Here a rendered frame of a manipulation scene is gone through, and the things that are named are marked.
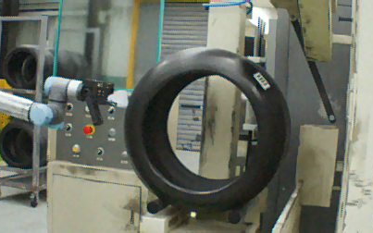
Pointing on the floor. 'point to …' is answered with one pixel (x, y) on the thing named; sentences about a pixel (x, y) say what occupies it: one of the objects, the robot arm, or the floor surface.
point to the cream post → (221, 99)
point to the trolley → (21, 140)
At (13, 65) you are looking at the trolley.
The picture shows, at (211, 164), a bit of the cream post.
